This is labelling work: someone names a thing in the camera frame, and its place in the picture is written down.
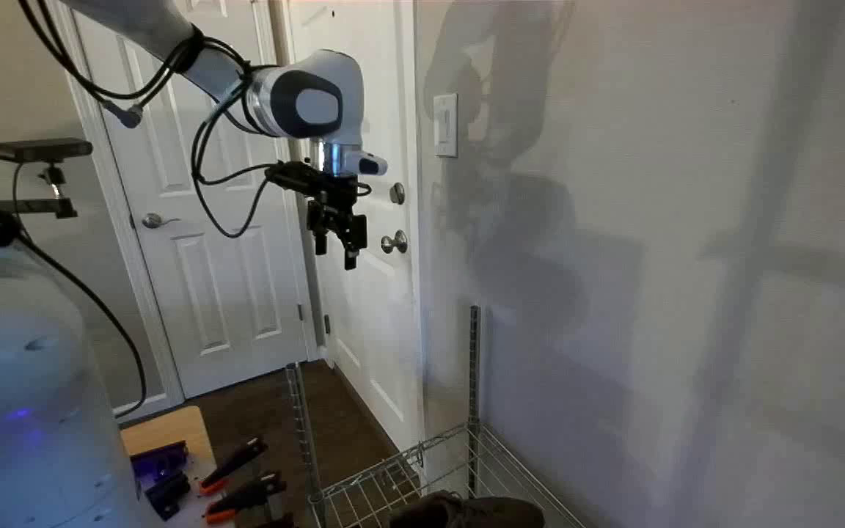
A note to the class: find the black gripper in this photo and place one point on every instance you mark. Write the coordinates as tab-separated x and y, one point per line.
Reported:
338	207

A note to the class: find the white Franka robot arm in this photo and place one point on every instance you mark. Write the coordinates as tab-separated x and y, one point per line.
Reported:
316	97

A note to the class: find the white panel door with deadbolt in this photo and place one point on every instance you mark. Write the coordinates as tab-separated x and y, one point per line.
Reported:
373	324

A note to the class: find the round deadbolt lock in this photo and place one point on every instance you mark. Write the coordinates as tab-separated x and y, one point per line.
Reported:
398	195

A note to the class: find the white panel door silver lever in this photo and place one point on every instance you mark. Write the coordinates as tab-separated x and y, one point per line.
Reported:
219	282

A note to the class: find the orange black clamp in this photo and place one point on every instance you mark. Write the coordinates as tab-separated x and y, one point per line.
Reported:
237	461
244	497

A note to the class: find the light wooden board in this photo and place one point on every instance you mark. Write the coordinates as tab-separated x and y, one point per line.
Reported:
162	428

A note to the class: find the purple black tool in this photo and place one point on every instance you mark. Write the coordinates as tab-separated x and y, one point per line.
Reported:
159	461

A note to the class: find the black small tool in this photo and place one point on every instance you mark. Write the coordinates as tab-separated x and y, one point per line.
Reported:
172	497

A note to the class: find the dark brown lumpy object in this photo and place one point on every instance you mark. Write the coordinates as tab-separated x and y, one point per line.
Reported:
472	514

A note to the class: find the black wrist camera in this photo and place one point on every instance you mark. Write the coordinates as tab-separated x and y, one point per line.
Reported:
293	178

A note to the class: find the white wall light switch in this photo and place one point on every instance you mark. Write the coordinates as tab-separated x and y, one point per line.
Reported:
445	125

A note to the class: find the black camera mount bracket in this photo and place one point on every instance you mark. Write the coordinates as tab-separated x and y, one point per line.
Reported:
48	201

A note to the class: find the black camera bar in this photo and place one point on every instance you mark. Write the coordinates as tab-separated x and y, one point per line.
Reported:
42	150

